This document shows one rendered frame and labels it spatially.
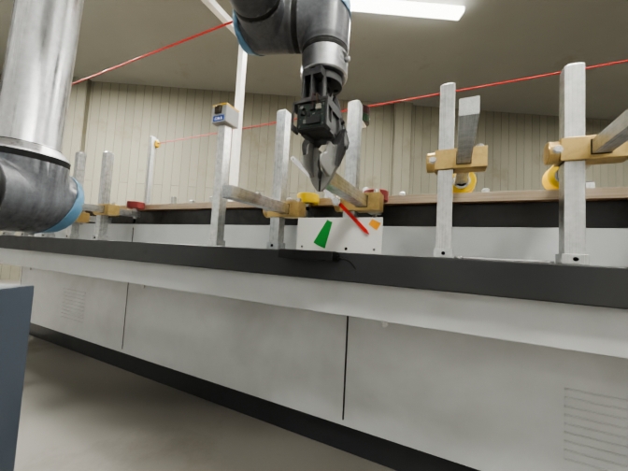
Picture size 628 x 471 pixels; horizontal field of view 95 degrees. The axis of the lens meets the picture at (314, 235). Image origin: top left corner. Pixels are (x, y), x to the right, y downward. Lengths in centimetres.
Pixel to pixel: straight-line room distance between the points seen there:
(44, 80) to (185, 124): 475
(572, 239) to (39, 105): 116
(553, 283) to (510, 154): 555
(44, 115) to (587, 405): 146
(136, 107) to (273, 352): 530
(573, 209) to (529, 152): 568
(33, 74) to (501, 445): 146
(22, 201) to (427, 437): 120
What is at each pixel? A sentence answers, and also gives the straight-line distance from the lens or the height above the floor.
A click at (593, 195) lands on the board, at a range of 103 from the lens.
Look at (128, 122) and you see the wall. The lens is 600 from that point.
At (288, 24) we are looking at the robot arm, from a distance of 66.
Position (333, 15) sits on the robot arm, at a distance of 65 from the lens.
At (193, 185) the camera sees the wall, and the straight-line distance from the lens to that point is 524.
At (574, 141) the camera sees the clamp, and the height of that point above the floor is 96.
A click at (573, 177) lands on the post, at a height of 88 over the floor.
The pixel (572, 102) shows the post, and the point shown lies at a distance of 88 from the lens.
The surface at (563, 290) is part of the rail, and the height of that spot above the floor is 65.
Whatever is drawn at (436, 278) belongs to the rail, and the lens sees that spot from 76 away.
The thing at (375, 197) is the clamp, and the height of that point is 85.
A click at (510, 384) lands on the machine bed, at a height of 36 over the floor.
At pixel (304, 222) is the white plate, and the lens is 88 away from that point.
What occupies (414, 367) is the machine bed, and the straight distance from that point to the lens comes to 106.
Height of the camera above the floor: 70
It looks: 3 degrees up
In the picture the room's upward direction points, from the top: 3 degrees clockwise
